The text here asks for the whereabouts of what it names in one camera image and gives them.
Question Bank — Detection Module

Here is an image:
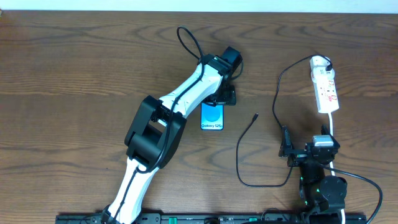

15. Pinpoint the blue Galaxy smartphone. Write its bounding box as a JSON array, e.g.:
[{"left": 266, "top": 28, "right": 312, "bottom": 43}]
[{"left": 200, "top": 103, "right": 224, "bottom": 131}]

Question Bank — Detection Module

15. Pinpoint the black charger cable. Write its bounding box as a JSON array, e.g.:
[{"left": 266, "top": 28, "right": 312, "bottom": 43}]
[{"left": 235, "top": 54, "right": 333, "bottom": 188}]

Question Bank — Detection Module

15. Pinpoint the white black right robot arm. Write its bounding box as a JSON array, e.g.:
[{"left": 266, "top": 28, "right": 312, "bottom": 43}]
[{"left": 279, "top": 126, "right": 347, "bottom": 217}]

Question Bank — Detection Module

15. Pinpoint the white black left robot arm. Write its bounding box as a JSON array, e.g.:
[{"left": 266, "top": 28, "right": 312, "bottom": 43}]
[{"left": 101, "top": 47, "right": 243, "bottom": 223}]

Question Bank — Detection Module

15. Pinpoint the white power strip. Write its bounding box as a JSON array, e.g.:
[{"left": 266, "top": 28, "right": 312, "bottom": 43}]
[{"left": 310, "top": 55, "right": 339, "bottom": 114}]

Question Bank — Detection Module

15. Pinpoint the white power strip cord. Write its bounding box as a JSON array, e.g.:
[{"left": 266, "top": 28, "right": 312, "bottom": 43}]
[{"left": 328, "top": 112, "right": 346, "bottom": 224}]

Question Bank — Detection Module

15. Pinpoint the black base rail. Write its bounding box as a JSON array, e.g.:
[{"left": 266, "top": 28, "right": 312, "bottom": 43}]
[{"left": 55, "top": 212, "right": 368, "bottom": 224}]

